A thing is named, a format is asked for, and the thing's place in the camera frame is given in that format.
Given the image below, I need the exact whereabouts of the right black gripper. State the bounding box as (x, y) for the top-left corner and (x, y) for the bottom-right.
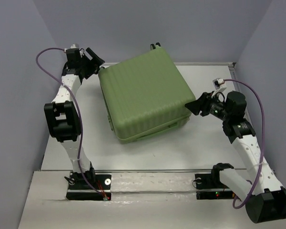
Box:
(184, 91), (231, 121)

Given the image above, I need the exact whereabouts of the green suitcase with blue lining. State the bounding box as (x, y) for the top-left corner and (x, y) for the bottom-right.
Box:
(98, 42), (195, 144)

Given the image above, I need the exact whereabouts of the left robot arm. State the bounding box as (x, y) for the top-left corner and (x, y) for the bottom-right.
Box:
(44, 44), (104, 190)

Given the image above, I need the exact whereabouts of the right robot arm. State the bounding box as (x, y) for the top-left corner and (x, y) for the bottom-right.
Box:
(185, 91), (286, 223)

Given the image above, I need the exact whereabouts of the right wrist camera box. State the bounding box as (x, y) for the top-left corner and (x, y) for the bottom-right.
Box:
(212, 78), (226, 97)

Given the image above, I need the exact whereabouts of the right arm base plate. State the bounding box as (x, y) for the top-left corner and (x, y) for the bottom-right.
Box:
(192, 173), (235, 200)

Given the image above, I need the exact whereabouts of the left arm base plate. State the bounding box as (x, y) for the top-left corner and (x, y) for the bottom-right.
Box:
(64, 173), (112, 201)

